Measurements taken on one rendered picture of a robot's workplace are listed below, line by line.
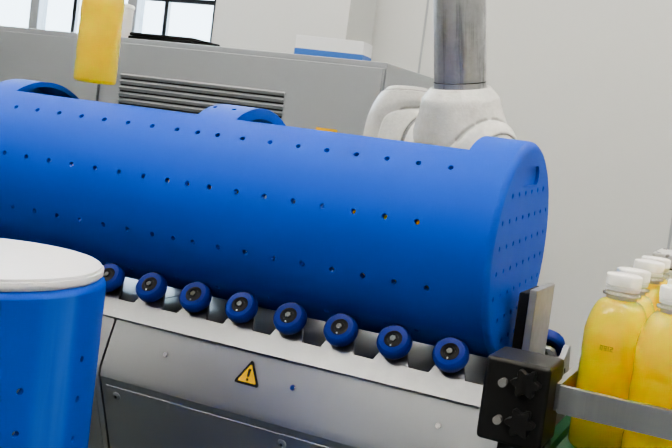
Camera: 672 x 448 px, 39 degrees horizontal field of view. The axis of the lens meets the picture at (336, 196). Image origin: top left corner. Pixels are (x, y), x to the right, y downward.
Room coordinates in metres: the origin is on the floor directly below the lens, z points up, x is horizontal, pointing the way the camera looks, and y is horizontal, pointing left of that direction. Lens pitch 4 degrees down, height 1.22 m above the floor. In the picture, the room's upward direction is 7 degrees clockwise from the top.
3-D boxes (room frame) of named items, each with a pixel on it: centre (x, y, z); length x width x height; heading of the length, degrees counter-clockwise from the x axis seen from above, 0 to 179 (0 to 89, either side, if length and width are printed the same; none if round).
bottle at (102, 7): (1.61, 0.42, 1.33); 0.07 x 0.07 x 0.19
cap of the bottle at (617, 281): (1.06, -0.33, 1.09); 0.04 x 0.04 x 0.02
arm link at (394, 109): (2.02, -0.13, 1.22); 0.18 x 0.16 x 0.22; 34
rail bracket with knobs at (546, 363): (1.02, -0.23, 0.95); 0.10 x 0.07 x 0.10; 155
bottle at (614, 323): (1.06, -0.33, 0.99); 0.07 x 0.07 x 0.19
